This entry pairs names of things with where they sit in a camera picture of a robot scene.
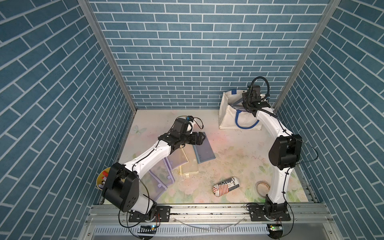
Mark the yellow bowl with items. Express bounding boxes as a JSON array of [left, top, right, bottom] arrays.
[[96, 168, 110, 191]]

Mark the purple mesh pouch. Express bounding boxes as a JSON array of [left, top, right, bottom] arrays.
[[166, 149, 189, 170], [140, 171, 167, 201], [150, 158, 175, 188]]

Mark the blue mesh pouch centre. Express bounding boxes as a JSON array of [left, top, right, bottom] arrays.
[[193, 132, 216, 164]]

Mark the brown tape roll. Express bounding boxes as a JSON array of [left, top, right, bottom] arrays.
[[255, 181, 270, 199]]

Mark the cream yellow pouch bottom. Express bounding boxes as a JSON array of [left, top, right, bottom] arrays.
[[179, 145, 199, 178]]

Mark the purple mesh pouch lower left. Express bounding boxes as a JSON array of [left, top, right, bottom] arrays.
[[150, 158, 175, 188]]

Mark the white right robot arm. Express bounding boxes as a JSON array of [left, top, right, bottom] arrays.
[[243, 85, 302, 215]]

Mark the crushed striped drink can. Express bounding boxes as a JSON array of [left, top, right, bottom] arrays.
[[212, 177, 240, 197]]

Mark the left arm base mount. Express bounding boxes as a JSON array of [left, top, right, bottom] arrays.
[[128, 205, 171, 223]]

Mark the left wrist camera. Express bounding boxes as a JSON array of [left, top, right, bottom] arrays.
[[186, 116, 204, 133]]

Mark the white canvas tote bag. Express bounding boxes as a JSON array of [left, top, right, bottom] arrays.
[[219, 90, 262, 131]]

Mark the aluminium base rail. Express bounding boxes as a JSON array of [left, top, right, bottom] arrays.
[[80, 203, 342, 240]]

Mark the purple mesh pouch bottom left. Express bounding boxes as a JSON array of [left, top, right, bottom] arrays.
[[140, 171, 167, 201]]

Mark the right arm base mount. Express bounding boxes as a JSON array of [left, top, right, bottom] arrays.
[[246, 204, 291, 222]]

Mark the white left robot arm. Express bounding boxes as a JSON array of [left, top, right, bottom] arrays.
[[102, 116, 206, 219]]

